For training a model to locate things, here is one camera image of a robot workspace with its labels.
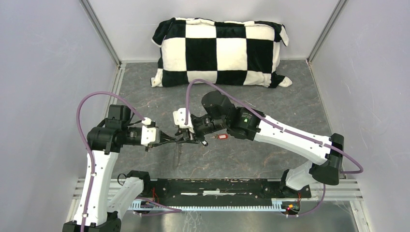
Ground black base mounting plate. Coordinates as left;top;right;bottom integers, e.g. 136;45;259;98
136;178;312;208

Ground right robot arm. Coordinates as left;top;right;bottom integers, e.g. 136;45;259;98
173;90;344;197

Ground white slotted cable duct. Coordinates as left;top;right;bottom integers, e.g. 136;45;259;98
128;200;286;212

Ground black and white checkered pillow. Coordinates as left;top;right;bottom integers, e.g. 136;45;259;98
150;17;292;88

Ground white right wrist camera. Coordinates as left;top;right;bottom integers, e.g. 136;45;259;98
173;108;194;133

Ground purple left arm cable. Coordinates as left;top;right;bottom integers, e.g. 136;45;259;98
76;91;146;232

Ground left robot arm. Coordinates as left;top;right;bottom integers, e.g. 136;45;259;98
62;104;176;232

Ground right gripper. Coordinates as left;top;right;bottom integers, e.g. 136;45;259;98
175;115;228;145

